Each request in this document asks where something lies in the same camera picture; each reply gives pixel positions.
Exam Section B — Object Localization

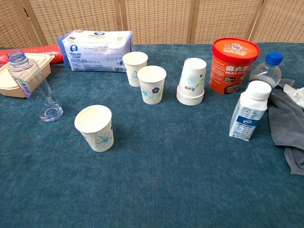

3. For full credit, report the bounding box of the clear plastic bottle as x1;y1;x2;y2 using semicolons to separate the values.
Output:
6;49;64;123

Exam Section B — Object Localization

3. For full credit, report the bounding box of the white capped milk bottle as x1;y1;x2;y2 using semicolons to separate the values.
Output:
228;80;272;142

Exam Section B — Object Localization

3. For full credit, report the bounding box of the round bottle with blue cap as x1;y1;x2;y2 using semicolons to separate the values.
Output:
248;51;285;89

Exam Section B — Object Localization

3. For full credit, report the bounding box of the floral paper cup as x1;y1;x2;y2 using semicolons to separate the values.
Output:
137;65;167;105
74;104;114;152
122;51;149;87

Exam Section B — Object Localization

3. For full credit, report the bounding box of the stack of upturned paper cups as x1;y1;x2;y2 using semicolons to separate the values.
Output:
176;57;207;106

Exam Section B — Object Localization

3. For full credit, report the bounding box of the teal table cloth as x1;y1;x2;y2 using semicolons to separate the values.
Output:
0;42;304;228

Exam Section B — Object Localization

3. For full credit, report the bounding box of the white blue tissue pack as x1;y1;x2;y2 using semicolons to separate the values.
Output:
56;29;134;73

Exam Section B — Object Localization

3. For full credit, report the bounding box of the orange instant noodle tub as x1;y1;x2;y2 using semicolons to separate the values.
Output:
209;38;261;95

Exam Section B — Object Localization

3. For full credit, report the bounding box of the rattan folding screen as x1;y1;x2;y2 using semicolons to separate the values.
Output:
0;0;304;48

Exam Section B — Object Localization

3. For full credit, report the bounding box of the red bubble wrap roll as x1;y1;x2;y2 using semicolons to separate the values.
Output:
0;44;65;65

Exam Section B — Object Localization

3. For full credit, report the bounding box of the grey towel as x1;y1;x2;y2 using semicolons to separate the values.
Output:
267;78;304;176

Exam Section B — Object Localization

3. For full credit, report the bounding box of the white snack bag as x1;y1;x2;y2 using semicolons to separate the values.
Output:
282;83;304;107

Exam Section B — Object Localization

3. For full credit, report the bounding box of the beige lidded lunch box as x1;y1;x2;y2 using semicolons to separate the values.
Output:
0;53;55;98

